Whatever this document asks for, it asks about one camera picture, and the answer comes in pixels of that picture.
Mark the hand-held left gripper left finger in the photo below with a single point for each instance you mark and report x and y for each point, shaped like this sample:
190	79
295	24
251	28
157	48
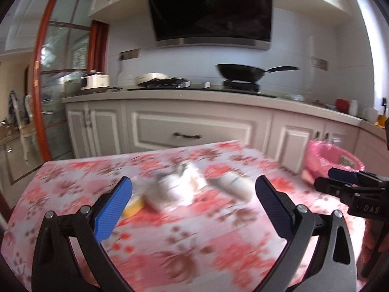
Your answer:
114	206

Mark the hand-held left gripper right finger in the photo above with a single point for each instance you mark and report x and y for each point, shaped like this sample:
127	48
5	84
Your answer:
273	206

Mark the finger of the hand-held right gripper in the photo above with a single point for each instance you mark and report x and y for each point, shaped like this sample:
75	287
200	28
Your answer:
342	175
329	186

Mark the yellow sponge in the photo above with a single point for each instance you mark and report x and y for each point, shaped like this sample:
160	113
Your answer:
135	206

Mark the bin with pink bag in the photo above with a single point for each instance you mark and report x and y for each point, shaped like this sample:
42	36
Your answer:
322	156

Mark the person's right hand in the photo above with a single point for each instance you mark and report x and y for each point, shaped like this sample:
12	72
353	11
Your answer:
370	237

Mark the white crumpled tissue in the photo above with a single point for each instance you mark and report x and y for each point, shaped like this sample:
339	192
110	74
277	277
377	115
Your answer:
235	187

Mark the white mug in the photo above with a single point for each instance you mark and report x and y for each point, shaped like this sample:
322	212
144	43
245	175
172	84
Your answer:
370	115

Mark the white base cabinet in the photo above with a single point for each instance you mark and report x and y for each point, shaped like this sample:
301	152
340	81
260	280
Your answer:
288	133

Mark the white jug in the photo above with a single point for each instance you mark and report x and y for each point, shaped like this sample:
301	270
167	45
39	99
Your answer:
353	108

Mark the red container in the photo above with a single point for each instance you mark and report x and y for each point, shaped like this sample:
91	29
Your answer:
342	105

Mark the silver foil wrapper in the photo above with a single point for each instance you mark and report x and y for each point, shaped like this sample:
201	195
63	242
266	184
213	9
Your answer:
185	168

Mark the pink floral tablecloth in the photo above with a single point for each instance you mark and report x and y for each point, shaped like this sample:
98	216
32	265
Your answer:
188	249

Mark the white drawer front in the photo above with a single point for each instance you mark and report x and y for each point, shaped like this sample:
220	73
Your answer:
158	124

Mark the white dining chair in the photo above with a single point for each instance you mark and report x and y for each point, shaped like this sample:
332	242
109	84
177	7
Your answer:
25	130

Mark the wooden framed glass door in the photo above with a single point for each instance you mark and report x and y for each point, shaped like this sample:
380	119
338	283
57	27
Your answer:
57	97

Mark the black gas stove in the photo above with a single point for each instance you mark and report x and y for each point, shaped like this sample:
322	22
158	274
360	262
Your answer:
240	86

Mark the white rice cooker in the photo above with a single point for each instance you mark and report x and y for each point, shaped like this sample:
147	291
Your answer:
95	81

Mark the black wok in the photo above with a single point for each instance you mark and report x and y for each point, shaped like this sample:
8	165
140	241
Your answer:
240	72

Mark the black range hood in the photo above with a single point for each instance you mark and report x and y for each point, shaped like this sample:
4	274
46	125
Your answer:
209	9

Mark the wall power outlet strip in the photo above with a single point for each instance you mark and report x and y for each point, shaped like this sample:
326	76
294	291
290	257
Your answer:
320	63
130	54

